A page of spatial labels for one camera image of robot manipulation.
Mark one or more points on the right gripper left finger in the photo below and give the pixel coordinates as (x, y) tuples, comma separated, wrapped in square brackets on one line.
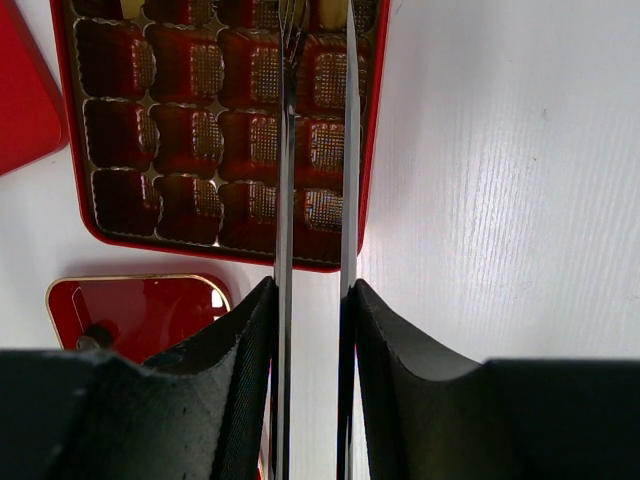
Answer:
[(193, 411)]

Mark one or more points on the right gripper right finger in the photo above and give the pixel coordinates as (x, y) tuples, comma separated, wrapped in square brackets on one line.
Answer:
[(432, 413)]

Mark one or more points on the metal tongs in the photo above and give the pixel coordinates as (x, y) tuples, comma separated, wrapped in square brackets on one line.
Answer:
[(293, 17)]

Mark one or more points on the dark round chocolate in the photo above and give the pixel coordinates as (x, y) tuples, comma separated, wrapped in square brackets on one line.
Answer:
[(95, 337)]

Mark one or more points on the red chocolate box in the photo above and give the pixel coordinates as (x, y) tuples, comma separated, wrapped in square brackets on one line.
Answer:
[(173, 117)]

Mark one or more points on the red lacquer tray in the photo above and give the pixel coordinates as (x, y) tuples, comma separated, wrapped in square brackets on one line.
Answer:
[(145, 314)]

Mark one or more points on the red tin lid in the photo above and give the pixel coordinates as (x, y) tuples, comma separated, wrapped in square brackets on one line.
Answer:
[(33, 123)]

